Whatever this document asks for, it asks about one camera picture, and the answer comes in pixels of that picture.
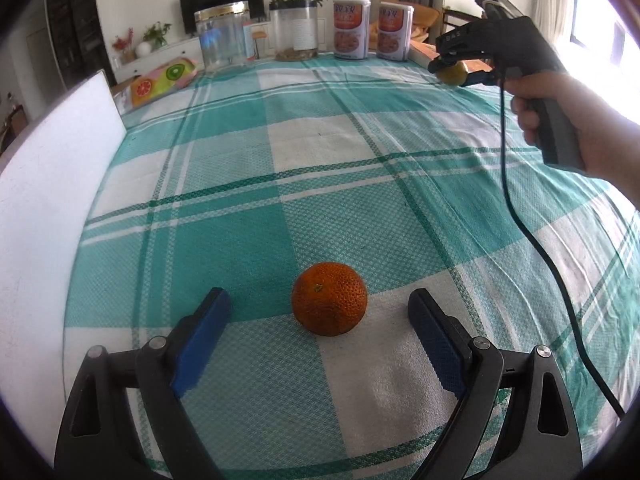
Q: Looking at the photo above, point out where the person's right hand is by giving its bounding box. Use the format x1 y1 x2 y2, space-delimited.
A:
510 70 632 181

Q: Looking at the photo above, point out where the fruit print tray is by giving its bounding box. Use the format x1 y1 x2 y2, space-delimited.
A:
130 58 197 107

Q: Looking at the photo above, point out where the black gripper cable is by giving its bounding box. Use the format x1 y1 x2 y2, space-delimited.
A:
499 79 626 420

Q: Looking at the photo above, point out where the bright orange mandarin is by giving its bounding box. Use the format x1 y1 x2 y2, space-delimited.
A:
291 261 368 337

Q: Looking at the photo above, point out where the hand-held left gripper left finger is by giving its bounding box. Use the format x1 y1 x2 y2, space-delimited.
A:
53 287 232 480

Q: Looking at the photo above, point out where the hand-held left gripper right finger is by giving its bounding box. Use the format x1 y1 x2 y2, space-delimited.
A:
407 288 583 480

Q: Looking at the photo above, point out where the wooden chair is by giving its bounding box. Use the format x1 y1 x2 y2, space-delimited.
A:
442 6 483 32

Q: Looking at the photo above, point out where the small leafy plant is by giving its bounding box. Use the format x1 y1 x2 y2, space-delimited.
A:
136 21 172 58

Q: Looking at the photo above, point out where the dark cabinet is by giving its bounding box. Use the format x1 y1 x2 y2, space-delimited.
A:
44 0 109 97

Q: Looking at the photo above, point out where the glass jar with gold lid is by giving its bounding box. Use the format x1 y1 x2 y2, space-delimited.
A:
193 2 254 74

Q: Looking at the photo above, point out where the red flower decoration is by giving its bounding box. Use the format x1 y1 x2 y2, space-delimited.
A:
112 27 136 64

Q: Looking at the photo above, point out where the orange flat box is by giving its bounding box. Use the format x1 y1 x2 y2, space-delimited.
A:
410 42 453 67

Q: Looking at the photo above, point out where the black television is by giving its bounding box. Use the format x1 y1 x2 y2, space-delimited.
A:
179 0 264 37

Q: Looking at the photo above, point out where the white can with red label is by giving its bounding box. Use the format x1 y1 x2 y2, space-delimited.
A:
377 2 415 61
332 0 371 60

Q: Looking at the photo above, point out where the glass jar with black lid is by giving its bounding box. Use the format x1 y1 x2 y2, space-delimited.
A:
269 0 320 62

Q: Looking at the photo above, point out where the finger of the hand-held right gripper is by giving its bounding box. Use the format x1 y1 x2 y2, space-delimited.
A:
462 70 502 87
428 54 463 74

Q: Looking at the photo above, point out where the white foam board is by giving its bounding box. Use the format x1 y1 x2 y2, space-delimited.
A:
0 69 129 461

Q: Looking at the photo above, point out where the teal checked tablecloth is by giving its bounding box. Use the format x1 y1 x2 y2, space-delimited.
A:
64 52 640 480

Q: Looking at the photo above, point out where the yellow green fruit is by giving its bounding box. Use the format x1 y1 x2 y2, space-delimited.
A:
437 61 469 86

